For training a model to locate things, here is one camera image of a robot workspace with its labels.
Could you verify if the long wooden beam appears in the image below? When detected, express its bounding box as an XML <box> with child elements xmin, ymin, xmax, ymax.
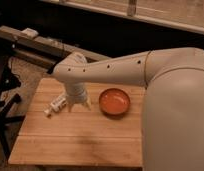
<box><xmin>0</xmin><ymin>26</ymin><xmax>108</xmax><ymax>61</ymax></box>

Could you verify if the orange ceramic bowl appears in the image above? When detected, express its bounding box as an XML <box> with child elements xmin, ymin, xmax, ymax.
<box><xmin>99</xmin><ymin>88</ymin><xmax>130</xmax><ymax>116</ymax></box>

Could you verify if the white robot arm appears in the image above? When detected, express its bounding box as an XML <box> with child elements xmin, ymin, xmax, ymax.
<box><xmin>52</xmin><ymin>47</ymin><xmax>204</xmax><ymax>171</ymax></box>

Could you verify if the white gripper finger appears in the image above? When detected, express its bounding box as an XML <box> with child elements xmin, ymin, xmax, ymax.
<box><xmin>67</xmin><ymin>103</ymin><xmax>73</xmax><ymax>113</ymax></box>
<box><xmin>83</xmin><ymin>101</ymin><xmax>91</xmax><ymax>110</ymax></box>

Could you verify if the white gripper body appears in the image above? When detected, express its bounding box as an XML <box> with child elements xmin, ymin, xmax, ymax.
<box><xmin>64</xmin><ymin>83</ymin><xmax>87</xmax><ymax>104</ymax></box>

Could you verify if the small white box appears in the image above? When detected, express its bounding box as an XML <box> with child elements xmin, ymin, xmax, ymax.
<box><xmin>21</xmin><ymin>28</ymin><xmax>38</xmax><ymax>38</ymax></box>

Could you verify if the black tripod stand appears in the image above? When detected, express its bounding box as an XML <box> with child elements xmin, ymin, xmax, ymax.
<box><xmin>0</xmin><ymin>54</ymin><xmax>26</xmax><ymax>161</ymax></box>

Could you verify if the small white bottle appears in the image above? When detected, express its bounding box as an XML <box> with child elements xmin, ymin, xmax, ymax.
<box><xmin>44</xmin><ymin>93</ymin><xmax>66</xmax><ymax>117</ymax></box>

